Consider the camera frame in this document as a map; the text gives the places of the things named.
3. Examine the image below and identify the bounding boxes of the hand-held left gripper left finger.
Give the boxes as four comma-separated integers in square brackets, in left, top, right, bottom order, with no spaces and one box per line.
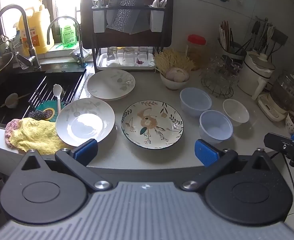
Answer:
[18,139,112,192]

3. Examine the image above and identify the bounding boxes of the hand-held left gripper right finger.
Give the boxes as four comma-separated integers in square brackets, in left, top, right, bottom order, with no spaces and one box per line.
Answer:
[181,139,275,192]

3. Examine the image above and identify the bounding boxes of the blue plastic bowl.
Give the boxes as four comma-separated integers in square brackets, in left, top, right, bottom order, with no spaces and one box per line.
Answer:
[199,110,233,144]
[179,87,212,117]

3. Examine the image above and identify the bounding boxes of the white plate with grey leaves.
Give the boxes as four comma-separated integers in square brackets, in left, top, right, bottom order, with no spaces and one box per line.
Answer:
[86,69,136,100]
[56,98,116,147]

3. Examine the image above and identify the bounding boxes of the small white bowl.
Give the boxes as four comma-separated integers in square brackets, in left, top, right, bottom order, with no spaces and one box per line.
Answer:
[222,99,250,127]

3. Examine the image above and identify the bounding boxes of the colourful floral plate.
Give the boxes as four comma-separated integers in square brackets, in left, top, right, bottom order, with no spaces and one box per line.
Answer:
[121,100,184,149]

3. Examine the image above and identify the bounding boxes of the glass electric kettle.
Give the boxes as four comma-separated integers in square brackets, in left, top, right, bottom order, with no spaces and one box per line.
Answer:
[257,71,294,122]

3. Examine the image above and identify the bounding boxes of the yellow dish cloth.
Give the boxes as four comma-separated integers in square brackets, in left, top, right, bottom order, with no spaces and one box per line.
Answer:
[8,118,67,155]

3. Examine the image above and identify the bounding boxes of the teal flower-shaped mat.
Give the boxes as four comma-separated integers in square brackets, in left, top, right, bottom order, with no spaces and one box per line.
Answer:
[34,100,60,123]

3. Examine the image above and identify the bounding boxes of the steel wool scrubber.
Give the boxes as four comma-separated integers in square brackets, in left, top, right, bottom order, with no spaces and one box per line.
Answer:
[28,110,49,120]

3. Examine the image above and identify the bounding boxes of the roll-up sink drying rack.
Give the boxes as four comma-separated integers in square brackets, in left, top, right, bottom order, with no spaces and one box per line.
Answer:
[24,74,87,118]

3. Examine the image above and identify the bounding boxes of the white plastic spoon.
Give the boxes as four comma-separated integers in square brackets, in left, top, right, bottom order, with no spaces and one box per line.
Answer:
[53,84,62,115]

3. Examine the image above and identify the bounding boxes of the white electric cooking pot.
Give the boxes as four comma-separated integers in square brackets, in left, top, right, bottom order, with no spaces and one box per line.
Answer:
[237,51,276,100]

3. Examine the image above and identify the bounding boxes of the white bowl with garlic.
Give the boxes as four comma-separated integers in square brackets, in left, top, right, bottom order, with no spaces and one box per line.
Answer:
[160,74,190,90]

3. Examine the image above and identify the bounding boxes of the pink knitted cloth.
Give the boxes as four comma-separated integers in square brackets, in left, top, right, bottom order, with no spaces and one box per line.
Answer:
[4,119,25,151]

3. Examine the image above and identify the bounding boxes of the garlic bulbs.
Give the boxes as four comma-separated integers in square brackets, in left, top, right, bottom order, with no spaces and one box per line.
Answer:
[165,67,189,82]

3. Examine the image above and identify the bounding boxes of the glasses on white tray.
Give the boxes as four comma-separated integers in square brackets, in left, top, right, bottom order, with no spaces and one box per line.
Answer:
[96,51,156,71]

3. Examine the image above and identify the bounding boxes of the bundle of dried noodles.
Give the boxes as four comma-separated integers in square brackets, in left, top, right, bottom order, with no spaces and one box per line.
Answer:
[154,49,195,77]

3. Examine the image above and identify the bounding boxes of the black dish rack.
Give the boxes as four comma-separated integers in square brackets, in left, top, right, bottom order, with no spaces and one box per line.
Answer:
[80,0,174,71]

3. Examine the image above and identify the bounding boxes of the clear drinking glass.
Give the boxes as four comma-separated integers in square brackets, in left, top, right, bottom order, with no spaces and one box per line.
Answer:
[106,46,119,65]
[137,46,149,65]
[123,47,135,65]

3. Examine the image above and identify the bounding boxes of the green chopstick holder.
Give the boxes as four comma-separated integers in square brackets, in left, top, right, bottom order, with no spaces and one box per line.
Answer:
[218,20,248,60]

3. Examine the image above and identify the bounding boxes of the red-lidded plastic jar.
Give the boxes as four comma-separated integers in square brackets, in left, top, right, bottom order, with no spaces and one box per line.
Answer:
[187,34,206,68]

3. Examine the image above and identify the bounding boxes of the small chrome faucet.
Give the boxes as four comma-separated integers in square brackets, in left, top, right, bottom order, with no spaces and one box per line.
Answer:
[47,16,87,67]

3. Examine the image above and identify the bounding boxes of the black kitchen sink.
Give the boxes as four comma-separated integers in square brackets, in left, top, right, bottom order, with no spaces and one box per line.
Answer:
[0,64,87,128]

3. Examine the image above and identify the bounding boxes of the dark brown cutting board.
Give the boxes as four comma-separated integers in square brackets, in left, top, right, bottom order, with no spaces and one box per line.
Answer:
[81,0,174,49]

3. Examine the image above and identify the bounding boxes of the green dish soap bottle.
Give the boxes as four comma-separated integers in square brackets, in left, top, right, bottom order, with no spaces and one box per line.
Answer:
[60,19,77,47]

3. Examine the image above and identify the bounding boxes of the tall dark steel faucet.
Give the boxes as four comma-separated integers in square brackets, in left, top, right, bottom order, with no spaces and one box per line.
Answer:
[0,4,42,71]

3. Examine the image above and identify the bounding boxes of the yellow detergent jug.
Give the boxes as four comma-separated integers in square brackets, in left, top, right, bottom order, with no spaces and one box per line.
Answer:
[18,0,55,54]

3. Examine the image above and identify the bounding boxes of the textured silver sheet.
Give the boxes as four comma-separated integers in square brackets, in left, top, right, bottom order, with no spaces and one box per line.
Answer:
[106,0,151,35]

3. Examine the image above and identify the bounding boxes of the wire rack with glass cups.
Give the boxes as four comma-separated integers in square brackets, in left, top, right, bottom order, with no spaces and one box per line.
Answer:
[201,56,240,98]

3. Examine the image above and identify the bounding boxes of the wall rack with utensils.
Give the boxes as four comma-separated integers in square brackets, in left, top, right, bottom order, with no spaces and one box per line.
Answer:
[247,17,288,52]

